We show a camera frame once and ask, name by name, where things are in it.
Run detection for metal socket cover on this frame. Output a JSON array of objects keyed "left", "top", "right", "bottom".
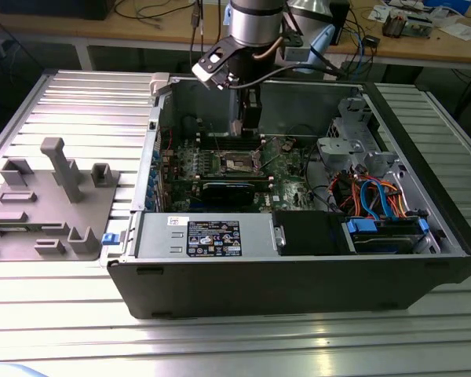
[{"left": 257, "top": 145, "right": 283, "bottom": 169}]

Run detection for CPU socket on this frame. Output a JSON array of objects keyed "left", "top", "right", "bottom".
[{"left": 221, "top": 150, "right": 258, "bottom": 174}]

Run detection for grey plastic case latch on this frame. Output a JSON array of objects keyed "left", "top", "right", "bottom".
[{"left": 148, "top": 72, "right": 172, "bottom": 105}]

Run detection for black box device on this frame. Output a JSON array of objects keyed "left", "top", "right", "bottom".
[{"left": 329, "top": 0, "right": 352, "bottom": 46}]

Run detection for wooden desk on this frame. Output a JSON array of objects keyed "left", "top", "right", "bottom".
[{"left": 0, "top": 0, "right": 471, "bottom": 74}]

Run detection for black graphics card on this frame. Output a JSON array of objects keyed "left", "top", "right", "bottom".
[{"left": 201, "top": 180, "right": 257, "bottom": 206}]

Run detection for grey metal drive cage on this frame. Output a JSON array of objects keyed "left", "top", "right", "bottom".
[{"left": 317, "top": 97, "right": 409, "bottom": 178}]

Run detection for green motherboard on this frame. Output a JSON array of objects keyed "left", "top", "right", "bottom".
[{"left": 156, "top": 135, "right": 323, "bottom": 215}]

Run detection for small electronic device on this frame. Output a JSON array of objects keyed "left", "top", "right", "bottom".
[{"left": 382, "top": 9, "right": 435, "bottom": 39}]

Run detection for black drive bay box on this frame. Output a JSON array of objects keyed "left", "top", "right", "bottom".
[{"left": 272, "top": 210, "right": 356, "bottom": 256}]

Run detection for silver power supply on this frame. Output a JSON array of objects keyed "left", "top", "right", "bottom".
[{"left": 135, "top": 211, "right": 278, "bottom": 260}]

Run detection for dark monitor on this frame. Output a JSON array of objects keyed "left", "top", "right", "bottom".
[{"left": 5, "top": 0, "right": 111, "bottom": 20}]

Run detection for white papers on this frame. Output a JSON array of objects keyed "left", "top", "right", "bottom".
[{"left": 435, "top": 21, "right": 471, "bottom": 40}]

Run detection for hard disk blue carrier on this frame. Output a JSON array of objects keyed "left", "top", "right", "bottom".
[{"left": 343, "top": 218, "right": 429, "bottom": 256}]

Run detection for black PC case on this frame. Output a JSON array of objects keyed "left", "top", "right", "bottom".
[{"left": 106, "top": 72, "right": 471, "bottom": 320}]

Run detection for grey parts rack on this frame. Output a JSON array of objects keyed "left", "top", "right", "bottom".
[{"left": 0, "top": 137, "right": 122, "bottom": 263}]

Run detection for pale blue plastic object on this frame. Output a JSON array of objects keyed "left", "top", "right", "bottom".
[{"left": 0, "top": 363, "right": 50, "bottom": 377}]

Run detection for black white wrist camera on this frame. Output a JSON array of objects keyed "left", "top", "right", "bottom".
[{"left": 191, "top": 35, "right": 240, "bottom": 92}]

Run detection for blue SATA wire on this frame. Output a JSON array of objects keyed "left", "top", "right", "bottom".
[{"left": 359, "top": 179, "right": 382, "bottom": 221}]

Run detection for orange SATA wire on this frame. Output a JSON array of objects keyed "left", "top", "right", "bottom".
[{"left": 376, "top": 178, "right": 411, "bottom": 217}]

